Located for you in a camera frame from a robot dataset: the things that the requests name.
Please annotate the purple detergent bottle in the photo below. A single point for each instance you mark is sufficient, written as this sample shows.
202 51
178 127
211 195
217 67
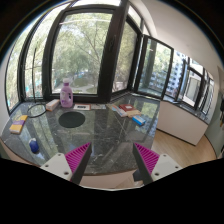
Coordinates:
66 94

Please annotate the yellow purple sponge pack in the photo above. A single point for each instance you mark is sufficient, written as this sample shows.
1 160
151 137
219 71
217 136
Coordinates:
18 124

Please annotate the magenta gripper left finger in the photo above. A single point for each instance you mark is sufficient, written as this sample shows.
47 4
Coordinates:
70 166

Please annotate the small grey paper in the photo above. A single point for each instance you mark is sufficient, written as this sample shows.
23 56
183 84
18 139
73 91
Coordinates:
98 106

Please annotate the small white orange box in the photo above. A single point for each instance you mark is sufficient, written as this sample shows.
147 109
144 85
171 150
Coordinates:
50 106

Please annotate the red book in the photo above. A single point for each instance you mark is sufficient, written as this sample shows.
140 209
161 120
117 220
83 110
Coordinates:
129 109

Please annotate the round black mouse pad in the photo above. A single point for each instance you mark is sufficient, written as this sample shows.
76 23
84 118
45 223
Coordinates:
71 119

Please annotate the white striped booklet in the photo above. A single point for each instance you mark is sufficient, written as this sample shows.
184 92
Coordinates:
120 112

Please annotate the blue computer mouse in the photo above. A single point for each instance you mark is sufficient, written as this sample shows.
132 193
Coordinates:
34 145

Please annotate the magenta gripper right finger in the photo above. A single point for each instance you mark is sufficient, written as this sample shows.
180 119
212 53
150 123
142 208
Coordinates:
153 166

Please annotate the blue white box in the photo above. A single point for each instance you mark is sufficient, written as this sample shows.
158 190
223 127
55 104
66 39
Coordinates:
139 120

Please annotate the flat white card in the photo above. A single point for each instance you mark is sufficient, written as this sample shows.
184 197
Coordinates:
85 107

